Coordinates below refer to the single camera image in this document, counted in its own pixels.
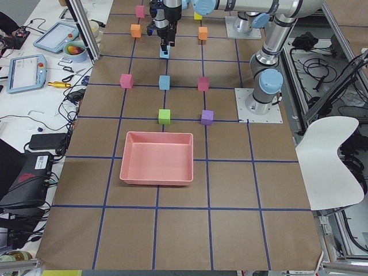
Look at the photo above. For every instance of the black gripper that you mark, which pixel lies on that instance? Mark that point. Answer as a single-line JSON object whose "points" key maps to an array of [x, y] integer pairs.
{"points": [[164, 27]]}

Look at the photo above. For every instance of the light blue foam block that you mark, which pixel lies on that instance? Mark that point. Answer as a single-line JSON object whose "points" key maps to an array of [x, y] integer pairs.
{"points": [[164, 82], [164, 54]]}

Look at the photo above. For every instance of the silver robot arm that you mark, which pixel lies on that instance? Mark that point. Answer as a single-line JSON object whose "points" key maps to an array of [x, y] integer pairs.
{"points": [[166, 14], [268, 80]]}

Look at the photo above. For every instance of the orange foam block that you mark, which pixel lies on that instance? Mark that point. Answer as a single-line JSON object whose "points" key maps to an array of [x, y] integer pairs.
{"points": [[202, 33], [135, 30]]}

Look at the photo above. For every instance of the magenta foam block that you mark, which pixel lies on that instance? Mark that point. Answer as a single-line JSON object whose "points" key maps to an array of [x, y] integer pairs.
{"points": [[140, 11]]}

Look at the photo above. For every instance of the yellow foam block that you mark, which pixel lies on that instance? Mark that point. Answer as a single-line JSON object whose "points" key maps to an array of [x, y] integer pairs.
{"points": [[197, 16]]}

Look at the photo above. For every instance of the dark pink foam block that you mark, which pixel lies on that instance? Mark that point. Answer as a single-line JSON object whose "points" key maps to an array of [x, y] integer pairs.
{"points": [[203, 83]]}

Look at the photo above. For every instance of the green foam block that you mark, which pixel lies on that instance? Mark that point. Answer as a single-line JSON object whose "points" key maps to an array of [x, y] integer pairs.
{"points": [[164, 116]]}

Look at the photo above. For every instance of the light purple foam block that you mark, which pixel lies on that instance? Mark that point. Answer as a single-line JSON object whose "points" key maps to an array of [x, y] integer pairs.
{"points": [[207, 117]]}

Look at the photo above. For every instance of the light blue bowl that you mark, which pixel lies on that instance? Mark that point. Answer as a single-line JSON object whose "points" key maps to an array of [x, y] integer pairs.
{"points": [[76, 51]]}

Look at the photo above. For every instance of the black scissors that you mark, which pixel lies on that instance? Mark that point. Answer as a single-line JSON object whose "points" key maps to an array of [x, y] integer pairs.
{"points": [[73, 74]]}

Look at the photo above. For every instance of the blue teach pendant tablet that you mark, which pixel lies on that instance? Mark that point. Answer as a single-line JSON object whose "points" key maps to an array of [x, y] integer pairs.
{"points": [[55, 39], [27, 73]]}

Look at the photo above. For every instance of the pink plastic tray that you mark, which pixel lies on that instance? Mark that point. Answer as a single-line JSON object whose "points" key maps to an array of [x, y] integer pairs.
{"points": [[158, 158]]}

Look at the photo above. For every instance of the gold metal cylinder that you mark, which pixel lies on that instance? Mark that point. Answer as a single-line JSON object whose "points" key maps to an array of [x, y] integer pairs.
{"points": [[59, 85]]}

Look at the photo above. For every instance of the black power adapter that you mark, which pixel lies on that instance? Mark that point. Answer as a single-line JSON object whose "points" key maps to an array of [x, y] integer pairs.
{"points": [[49, 141]]}

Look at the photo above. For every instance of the black computer box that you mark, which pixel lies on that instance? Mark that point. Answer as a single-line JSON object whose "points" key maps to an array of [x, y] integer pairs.
{"points": [[30, 187]]}

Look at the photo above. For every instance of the white chair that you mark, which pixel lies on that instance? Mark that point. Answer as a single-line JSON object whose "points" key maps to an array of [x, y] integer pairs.
{"points": [[329, 183]]}

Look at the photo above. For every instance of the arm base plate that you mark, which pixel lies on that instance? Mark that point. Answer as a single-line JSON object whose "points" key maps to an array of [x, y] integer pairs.
{"points": [[241, 29], [251, 111]]}

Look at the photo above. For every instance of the aluminium frame post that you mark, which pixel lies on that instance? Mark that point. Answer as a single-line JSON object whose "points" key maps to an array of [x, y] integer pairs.
{"points": [[80, 18]]}

